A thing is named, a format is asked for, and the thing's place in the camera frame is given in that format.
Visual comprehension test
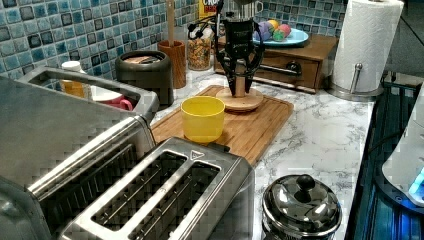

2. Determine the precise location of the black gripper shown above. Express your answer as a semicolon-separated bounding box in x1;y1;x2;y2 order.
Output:
221;19;264;95

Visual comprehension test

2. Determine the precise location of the black tea container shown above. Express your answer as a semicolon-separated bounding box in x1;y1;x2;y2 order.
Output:
115;50;174;108

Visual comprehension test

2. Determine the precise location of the purple toy fruit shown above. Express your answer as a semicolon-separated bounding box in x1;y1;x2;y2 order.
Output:
253;21;272;41

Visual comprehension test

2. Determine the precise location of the clear cereal jar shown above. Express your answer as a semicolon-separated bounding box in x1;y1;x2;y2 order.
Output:
187;32;211;71

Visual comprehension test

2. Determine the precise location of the yellow toy lemon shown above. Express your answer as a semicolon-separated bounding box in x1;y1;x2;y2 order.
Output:
267;19;279;29

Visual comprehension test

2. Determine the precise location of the red toy strawberry right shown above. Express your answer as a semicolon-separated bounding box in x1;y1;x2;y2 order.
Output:
278;24;291;37

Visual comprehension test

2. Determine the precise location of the light blue plate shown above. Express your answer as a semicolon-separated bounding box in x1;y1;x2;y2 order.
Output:
263;28;309;47

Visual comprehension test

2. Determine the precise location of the yellow cereal box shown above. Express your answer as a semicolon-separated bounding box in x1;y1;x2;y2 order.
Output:
198;0;219;19

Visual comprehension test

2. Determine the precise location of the brown wooden utensil holder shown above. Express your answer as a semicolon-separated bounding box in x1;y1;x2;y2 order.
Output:
157;40;186;89

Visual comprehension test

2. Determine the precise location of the yellow plastic cup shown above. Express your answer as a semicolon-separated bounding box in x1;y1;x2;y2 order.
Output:
180;96;225;143

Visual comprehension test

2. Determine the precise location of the bamboo cutting board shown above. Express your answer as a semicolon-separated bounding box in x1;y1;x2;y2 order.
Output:
151;85;294;166

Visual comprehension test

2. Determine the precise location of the wooden spoon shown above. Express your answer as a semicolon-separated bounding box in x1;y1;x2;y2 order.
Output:
166;0;175;48

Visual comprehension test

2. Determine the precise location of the steel paper towel holder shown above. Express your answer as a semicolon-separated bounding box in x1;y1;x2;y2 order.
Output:
325;63;384;102

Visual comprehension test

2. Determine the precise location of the white paper towel roll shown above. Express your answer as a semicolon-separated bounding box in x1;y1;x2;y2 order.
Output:
333;0;404;92

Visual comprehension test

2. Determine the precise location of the stainless steel two-slot toaster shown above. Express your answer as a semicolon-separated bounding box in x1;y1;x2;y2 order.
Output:
59;137;254;240

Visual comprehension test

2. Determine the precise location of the white and pink mug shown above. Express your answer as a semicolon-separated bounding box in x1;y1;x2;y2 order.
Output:
91;86;133;111

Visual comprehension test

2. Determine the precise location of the shiny steel kettle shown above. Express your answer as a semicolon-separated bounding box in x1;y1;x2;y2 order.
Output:
262;174;342;240

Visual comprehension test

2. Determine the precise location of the stainless steel toaster oven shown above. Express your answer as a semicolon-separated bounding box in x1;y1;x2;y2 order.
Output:
0;67;159;240

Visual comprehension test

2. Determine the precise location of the black drawer handle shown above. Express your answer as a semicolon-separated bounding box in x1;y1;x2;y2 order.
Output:
259;61;302;76

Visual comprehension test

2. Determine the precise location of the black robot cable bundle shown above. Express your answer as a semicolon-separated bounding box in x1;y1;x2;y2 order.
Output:
187;0;268;79

